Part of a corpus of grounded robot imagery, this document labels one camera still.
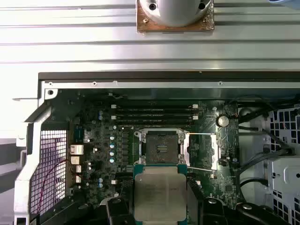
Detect brown square mounting plate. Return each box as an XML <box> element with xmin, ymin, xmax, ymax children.
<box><xmin>136</xmin><ymin>0</ymin><xmax>216</xmax><ymax>34</ymax></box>

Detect metal socket cover frame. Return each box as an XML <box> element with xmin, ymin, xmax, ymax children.
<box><xmin>183</xmin><ymin>132</ymin><xmax>221</xmax><ymax>173</ymax></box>

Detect CPU socket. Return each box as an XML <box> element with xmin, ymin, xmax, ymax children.
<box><xmin>135</xmin><ymin>128</ymin><xmax>188</xmax><ymax>166</ymax></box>

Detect black cable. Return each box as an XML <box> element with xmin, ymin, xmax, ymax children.
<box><xmin>238</xmin><ymin>126</ymin><xmax>295</xmax><ymax>156</ymax></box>
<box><xmin>237</xmin><ymin>178</ymin><xmax>271</xmax><ymax>188</ymax></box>
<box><xmin>227</xmin><ymin>94</ymin><xmax>277</xmax><ymax>111</ymax></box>

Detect silver coin battery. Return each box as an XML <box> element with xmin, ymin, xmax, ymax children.
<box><xmin>215</xmin><ymin>114</ymin><xmax>230</xmax><ymax>128</ymax></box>

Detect silver metal drive cage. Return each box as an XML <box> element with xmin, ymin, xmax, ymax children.
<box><xmin>264</xmin><ymin>109</ymin><xmax>300</xmax><ymax>225</ymax></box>

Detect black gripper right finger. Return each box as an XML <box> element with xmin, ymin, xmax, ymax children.
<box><xmin>187</xmin><ymin>196</ymin><xmax>267</xmax><ymax>225</ymax></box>

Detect grey cable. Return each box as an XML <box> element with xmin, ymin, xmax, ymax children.
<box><xmin>236</xmin><ymin>150</ymin><xmax>288</xmax><ymax>186</ymax></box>

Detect thin metal locking lever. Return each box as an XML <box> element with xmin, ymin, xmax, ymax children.
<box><xmin>187</xmin><ymin>165</ymin><xmax>218</xmax><ymax>173</ymax></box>

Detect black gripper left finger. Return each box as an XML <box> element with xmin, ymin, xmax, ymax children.
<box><xmin>76</xmin><ymin>196</ymin><xmax>135</xmax><ymax>225</ymax></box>

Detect green motherboard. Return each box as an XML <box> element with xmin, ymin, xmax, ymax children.
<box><xmin>69</xmin><ymin>93</ymin><xmax>240</xmax><ymax>225</ymax></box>

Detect black PC case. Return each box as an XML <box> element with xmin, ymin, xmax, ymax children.
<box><xmin>13</xmin><ymin>71</ymin><xmax>300</xmax><ymax>225</ymax></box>

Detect silver-topped CPU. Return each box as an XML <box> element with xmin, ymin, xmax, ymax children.
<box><xmin>133</xmin><ymin>164</ymin><xmax>188</xmax><ymax>223</ymax></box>

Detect thin red wire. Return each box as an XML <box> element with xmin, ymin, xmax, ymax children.
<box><xmin>43</xmin><ymin>158</ymin><xmax>71</xmax><ymax>203</ymax></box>

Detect RAM slot black clips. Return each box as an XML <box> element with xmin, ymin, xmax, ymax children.
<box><xmin>116</xmin><ymin>119</ymin><xmax>194</xmax><ymax>125</ymax></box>
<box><xmin>116</xmin><ymin>172</ymin><xmax>196</xmax><ymax>180</ymax></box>

